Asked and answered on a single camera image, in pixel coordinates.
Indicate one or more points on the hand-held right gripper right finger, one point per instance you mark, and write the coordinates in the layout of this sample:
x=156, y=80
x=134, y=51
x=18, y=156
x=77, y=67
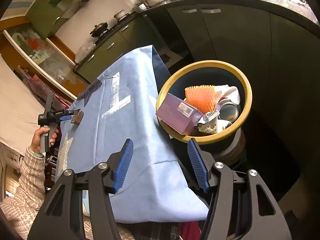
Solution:
x=197, y=165

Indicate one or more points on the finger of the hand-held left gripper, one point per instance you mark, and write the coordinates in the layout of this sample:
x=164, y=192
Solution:
x=73, y=111
x=65, y=118

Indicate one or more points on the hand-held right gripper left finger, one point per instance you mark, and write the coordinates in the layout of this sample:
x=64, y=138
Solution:
x=123, y=165

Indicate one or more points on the small brown box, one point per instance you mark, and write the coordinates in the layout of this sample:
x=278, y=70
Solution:
x=77, y=117

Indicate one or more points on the small printed paper carton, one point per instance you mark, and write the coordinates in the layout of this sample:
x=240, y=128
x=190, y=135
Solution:
x=211, y=127

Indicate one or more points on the silver wrapper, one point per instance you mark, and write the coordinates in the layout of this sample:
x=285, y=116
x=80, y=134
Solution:
x=210, y=116

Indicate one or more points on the pink purple box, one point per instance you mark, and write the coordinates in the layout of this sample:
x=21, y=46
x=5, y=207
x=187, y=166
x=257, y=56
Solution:
x=175, y=115

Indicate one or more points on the metal can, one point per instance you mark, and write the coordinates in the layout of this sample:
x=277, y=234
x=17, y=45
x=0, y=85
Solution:
x=228, y=112

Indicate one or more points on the white paper tissue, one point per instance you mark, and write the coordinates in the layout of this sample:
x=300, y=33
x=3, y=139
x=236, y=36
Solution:
x=230, y=92

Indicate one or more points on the black bin with yellow rim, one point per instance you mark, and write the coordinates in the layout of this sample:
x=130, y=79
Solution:
x=212, y=64

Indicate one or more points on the person's left forearm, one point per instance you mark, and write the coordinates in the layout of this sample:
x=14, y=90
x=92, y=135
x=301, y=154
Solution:
x=31, y=175

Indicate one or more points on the person's left hand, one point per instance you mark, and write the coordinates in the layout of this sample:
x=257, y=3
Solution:
x=36, y=137

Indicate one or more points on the pink hanging cloth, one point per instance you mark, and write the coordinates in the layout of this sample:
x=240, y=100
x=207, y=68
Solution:
x=37, y=87

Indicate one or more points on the blue printed cloth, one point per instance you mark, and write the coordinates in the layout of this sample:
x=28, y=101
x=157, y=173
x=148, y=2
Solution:
x=140, y=120

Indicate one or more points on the clear plastic bag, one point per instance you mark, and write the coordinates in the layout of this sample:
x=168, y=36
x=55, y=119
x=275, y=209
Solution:
x=85, y=51

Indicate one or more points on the wood framed glass door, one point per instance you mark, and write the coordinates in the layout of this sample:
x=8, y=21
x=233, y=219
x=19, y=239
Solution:
x=37, y=52

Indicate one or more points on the dark red cloth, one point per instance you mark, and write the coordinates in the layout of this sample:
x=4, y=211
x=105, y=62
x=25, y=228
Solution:
x=188, y=231

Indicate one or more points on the plaid grey cloth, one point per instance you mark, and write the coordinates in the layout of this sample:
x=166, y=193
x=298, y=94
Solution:
x=155, y=232

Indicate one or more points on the black wok with lid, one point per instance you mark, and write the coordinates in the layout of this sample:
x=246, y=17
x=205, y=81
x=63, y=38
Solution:
x=99, y=28

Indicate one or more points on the gas stove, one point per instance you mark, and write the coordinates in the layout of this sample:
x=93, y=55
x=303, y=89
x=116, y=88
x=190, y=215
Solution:
x=115, y=25

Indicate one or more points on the green upper kitchen cabinets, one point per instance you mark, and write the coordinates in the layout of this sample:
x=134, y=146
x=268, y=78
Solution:
x=47, y=12

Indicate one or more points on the green kitchen cabinets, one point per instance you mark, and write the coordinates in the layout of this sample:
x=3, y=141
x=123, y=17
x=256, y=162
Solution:
x=225, y=30
x=47, y=12

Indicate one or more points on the clay pot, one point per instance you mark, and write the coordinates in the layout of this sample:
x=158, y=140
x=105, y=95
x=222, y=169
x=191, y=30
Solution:
x=120, y=15

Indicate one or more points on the white cup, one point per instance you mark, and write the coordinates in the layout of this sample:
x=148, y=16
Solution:
x=143, y=6

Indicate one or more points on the green lower kitchen cabinets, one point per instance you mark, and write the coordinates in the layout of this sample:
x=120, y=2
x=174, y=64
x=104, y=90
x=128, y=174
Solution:
x=225, y=30

